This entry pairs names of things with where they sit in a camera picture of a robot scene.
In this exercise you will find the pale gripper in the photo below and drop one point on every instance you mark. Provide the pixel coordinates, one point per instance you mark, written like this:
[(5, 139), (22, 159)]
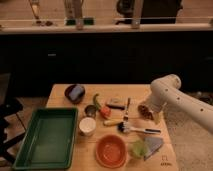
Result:
[(156, 117)]

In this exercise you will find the dark red grape bunch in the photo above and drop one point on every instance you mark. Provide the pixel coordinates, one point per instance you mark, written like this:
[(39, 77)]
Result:
[(145, 112)]

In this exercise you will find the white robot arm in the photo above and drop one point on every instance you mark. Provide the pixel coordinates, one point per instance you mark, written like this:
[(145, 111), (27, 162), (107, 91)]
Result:
[(167, 90)]

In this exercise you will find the green plastic tray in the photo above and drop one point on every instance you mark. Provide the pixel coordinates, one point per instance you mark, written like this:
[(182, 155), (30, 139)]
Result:
[(49, 140)]

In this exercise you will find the metal fork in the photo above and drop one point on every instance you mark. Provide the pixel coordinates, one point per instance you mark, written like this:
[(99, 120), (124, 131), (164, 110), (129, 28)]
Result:
[(126, 116)]

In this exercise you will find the black head dish brush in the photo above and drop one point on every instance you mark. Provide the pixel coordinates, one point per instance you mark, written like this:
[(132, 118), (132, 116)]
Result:
[(127, 128)]

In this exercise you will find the green cup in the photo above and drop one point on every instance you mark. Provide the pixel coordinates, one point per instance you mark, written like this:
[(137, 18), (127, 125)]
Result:
[(138, 149)]

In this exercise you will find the yellow banana toy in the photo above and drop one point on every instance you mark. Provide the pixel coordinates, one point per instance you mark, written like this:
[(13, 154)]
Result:
[(111, 122)]

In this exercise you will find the orange carrot piece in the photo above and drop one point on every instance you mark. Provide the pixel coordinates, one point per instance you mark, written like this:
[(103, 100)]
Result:
[(105, 112)]

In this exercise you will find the orange bowl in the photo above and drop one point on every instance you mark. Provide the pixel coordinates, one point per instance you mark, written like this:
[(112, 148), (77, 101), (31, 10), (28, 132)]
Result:
[(110, 151)]

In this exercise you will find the green chili pepper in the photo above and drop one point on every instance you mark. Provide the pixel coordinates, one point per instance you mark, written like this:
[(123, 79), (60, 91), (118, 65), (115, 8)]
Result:
[(95, 102)]

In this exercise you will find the small metal cup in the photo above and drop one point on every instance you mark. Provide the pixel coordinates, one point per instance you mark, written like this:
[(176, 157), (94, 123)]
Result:
[(90, 111)]

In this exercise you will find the white cup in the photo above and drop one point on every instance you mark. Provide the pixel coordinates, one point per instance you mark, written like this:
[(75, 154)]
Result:
[(87, 126)]

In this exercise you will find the blue sponge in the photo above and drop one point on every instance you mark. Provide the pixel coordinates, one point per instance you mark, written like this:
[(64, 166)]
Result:
[(76, 93)]

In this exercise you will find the dark maroon bowl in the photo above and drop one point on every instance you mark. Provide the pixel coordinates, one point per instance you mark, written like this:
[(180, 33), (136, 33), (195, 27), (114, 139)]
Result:
[(67, 91)]

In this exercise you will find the black chair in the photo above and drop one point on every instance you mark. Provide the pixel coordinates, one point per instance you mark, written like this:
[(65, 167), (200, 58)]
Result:
[(9, 107)]

